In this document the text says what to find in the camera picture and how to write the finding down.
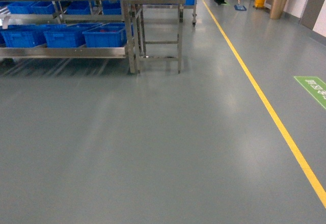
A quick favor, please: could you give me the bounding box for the blue bin with red bags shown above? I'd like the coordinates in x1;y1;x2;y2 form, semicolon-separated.
83;22;127;48

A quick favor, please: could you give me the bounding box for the blue empty target bin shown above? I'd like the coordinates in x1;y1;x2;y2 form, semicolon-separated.
44;23;101;48

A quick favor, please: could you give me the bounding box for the stainless steel shelf rack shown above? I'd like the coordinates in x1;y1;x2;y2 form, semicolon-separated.
1;0;137;73

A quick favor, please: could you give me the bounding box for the stainless steel table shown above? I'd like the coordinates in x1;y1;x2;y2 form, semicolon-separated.
129;0;184;73

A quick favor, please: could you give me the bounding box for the blue flat mop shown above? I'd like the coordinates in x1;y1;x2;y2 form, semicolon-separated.
234;0;247;11

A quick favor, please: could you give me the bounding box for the gold planter pot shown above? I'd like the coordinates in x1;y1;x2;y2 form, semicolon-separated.
269;0;287;20

